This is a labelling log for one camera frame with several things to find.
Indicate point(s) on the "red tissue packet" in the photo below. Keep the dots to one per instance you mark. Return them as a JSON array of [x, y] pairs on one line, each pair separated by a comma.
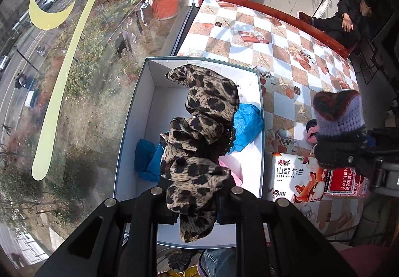
[[346, 183]]

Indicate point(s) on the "red-brown wooden rail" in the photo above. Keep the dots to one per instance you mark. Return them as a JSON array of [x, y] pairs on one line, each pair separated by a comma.
[[280, 15]]

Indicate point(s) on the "white cardboard box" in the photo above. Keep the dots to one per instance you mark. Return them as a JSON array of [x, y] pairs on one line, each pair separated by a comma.
[[146, 127]]

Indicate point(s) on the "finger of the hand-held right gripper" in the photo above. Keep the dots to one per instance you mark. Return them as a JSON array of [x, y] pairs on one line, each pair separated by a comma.
[[339, 155]]

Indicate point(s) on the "yellow window sticker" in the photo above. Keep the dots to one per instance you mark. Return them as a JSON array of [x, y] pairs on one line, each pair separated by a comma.
[[65, 102]]

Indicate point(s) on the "black metal chair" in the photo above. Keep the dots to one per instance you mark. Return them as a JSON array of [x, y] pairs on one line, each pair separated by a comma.
[[369, 61]]

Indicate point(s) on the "checkered printed tablecloth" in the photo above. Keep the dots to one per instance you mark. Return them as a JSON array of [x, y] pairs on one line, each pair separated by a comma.
[[249, 33]]

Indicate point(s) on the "dark shoe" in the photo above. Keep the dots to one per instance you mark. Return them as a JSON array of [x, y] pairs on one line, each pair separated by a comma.
[[179, 261]]

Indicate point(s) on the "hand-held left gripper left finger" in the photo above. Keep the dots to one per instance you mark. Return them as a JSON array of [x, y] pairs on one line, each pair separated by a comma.
[[103, 233]]

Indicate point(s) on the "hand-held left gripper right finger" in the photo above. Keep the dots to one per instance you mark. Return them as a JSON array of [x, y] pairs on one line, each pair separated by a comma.
[[268, 233]]

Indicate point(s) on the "leopard print scrunchie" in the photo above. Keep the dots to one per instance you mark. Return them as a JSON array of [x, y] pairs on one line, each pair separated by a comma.
[[199, 139]]

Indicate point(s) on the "white orange tissue packet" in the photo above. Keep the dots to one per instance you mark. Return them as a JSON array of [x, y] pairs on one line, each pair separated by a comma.
[[293, 177]]

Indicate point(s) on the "purple knitted hat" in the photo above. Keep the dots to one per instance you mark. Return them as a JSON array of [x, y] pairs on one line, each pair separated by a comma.
[[338, 111]]

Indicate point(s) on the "blue plastic shoe cover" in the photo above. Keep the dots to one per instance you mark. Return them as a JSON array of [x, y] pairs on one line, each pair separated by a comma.
[[247, 127], [148, 158]]

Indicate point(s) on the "black beaded scrunchie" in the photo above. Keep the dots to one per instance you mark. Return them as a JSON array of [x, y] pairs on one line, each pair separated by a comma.
[[231, 139]]

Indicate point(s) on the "red stool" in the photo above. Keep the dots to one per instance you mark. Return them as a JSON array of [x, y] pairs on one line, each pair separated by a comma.
[[371, 261]]

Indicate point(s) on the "white cup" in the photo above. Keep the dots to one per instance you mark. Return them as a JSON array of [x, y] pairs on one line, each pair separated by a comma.
[[198, 0]]

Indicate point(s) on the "pink soft cloth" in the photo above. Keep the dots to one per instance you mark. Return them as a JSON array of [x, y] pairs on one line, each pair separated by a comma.
[[232, 171]]

